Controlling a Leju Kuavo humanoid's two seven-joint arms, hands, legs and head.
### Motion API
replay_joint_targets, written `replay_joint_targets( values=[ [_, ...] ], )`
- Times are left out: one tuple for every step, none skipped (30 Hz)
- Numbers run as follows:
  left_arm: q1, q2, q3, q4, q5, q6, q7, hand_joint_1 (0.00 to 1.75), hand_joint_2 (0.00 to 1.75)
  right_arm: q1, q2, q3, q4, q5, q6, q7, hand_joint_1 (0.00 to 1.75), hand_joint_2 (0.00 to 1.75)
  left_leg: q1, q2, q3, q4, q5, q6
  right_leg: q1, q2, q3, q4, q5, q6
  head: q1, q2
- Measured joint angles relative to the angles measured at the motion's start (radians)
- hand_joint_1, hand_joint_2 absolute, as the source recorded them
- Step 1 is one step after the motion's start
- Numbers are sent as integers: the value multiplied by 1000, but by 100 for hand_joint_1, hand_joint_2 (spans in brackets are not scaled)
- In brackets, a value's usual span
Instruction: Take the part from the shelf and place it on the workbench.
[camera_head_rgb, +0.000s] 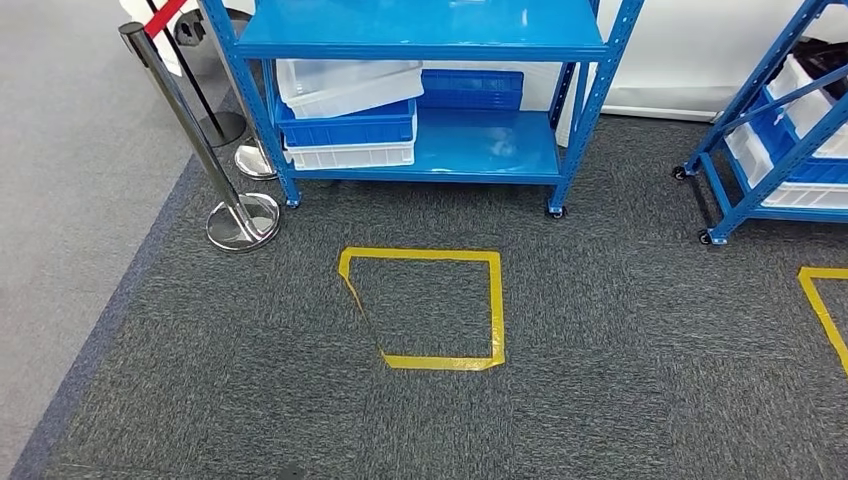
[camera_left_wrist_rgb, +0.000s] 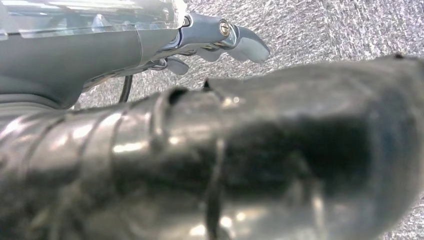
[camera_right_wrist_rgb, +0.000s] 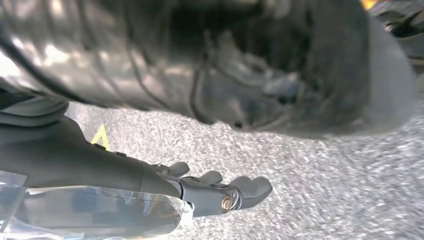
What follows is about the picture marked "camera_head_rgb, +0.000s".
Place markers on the blue metal shelf rack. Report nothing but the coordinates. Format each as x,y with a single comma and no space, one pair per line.
424,26
748,205

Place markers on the black part on rack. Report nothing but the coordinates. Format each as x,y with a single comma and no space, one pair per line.
825,63

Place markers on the black stanchion post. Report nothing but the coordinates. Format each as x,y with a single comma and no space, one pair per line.
222,129

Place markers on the translucent white plastic bin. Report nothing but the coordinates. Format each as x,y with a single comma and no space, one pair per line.
344,89

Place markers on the blue ribbed plastic crate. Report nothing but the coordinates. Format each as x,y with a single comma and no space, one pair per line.
470,89

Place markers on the red barrier belt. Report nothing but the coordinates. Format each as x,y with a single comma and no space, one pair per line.
162,16

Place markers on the yellow floor tape square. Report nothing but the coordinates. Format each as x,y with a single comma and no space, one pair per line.
497,311
818,305

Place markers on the white car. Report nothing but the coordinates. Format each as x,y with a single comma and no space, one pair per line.
689,53

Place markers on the chrome stanchion post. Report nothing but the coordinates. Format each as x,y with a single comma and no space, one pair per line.
179,112
255,162

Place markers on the white plastic crate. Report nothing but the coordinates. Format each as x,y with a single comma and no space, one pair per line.
745,152
808,109
344,158

